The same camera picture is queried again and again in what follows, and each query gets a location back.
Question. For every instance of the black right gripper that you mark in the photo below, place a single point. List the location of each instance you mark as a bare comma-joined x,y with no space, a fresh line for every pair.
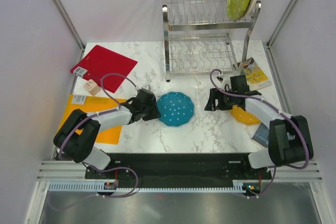
210,105

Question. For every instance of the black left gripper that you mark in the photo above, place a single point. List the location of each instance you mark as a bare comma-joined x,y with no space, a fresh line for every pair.
155,113

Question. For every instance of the yellow polka dot plate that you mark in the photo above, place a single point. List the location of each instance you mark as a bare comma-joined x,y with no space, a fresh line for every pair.
243,116

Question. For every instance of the blue polka dot plate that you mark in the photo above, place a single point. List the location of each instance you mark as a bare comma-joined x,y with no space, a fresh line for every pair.
176,108

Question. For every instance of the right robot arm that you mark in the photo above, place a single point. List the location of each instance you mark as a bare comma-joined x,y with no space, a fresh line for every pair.
289,141

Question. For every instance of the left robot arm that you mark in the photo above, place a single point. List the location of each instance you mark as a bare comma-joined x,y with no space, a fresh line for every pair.
77,136

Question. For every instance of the stainless steel dish rack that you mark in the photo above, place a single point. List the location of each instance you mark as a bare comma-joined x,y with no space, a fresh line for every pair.
199,36

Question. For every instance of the colourful illustrated book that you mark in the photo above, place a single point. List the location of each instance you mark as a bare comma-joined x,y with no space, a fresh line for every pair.
256,78

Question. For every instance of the dark blue 1984 book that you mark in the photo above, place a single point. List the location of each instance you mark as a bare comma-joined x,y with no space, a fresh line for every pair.
261,136

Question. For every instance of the small beige block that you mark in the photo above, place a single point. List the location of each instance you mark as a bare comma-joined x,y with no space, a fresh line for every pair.
92,87

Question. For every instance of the red cutting mat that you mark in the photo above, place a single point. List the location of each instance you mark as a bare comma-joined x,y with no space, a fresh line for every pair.
100,61

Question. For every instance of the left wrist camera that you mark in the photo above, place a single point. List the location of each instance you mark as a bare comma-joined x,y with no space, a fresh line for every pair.
147,88

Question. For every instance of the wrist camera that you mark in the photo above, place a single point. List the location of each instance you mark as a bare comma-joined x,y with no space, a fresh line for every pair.
224,82
147,88

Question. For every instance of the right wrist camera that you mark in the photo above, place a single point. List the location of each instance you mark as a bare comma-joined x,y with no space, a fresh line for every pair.
224,82

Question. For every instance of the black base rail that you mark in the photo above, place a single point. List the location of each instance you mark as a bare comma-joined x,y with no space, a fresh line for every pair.
180,170

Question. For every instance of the white cable duct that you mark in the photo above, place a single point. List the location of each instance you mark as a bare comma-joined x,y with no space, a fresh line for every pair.
108,186

